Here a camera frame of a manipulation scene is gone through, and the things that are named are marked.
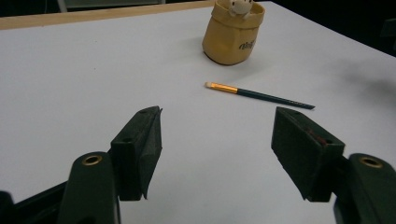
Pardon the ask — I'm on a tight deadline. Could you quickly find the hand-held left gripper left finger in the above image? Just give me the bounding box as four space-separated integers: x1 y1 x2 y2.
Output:
110 105 163 202

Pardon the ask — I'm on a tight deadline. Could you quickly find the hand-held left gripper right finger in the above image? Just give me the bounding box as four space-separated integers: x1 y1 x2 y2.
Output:
271 105 347 203

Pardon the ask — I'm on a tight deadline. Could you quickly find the dark-handled makeup brush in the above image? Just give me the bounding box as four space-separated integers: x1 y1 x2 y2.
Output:
204 81 316 110

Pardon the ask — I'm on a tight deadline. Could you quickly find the cream plush figure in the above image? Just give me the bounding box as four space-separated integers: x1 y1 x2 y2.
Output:
228 0 254 18

